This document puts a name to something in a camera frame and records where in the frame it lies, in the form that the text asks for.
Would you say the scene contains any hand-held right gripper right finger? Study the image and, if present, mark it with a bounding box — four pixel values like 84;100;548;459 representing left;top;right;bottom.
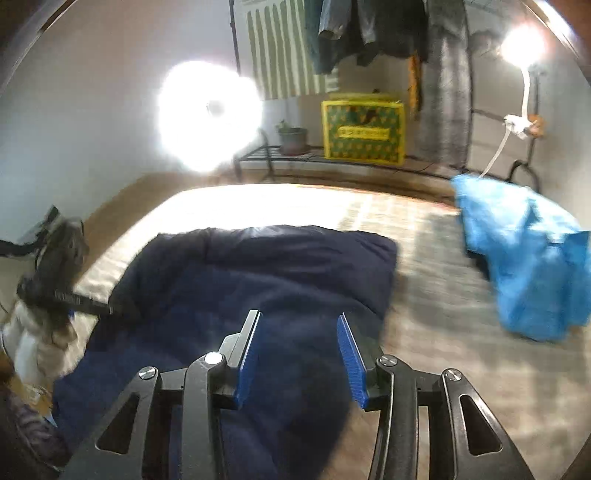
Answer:
337;312;525;480

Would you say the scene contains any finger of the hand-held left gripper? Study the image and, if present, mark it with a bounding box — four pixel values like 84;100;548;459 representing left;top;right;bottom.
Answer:
54;288;140;320

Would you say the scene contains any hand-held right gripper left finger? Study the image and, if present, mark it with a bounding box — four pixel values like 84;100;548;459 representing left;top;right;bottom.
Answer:
65;309;263;480

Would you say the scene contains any navy puffer jacket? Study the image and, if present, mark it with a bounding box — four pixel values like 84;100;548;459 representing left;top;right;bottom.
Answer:
51;224;400;480

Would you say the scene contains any black metal clothes rack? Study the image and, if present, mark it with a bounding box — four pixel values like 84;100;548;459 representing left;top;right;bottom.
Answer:
228;0;544;195

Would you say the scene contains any black bar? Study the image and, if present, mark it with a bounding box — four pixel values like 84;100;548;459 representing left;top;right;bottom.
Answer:
0;205;62;260

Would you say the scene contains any bed with plaid sheet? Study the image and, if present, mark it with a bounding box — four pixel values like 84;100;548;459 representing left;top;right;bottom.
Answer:
69;182;591;480

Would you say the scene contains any dark patterned cloth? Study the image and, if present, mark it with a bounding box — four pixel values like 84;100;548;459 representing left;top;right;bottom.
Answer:
0;382;71;469

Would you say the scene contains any light blue garment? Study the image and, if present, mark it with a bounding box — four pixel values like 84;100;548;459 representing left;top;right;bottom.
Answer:
450;172;591;343

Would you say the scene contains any potted plant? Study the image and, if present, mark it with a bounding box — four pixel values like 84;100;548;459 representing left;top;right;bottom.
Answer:
276;118;310;156

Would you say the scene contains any yellow green patterned box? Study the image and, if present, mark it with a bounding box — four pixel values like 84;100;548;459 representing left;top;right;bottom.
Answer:
320;91;407;165

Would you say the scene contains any yellow orange hanging item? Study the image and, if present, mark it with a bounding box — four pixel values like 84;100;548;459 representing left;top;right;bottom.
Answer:
407;54;424;121

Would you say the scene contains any grey ribbed hanging garment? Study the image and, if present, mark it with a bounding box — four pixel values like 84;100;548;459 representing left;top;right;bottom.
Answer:
414;0;472;169

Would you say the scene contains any green white striped cloth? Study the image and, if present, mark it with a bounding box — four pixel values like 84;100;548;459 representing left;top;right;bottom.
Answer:
246;0;341;101

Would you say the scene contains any teal hanging garment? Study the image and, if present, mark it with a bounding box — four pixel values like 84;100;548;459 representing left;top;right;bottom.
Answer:
306;0;354;75

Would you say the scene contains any black hanging garment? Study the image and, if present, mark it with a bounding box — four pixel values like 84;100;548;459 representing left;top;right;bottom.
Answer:
350;0;431;66

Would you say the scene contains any white clamp lamp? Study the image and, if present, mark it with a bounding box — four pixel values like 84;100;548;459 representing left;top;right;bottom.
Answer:
500;24;549;138

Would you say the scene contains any round bright ring lamp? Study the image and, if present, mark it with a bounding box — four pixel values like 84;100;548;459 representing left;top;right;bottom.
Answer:
156;59;265;175

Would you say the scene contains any white lamp cable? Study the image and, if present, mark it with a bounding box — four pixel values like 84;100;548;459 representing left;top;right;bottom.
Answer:
479;128;514;180

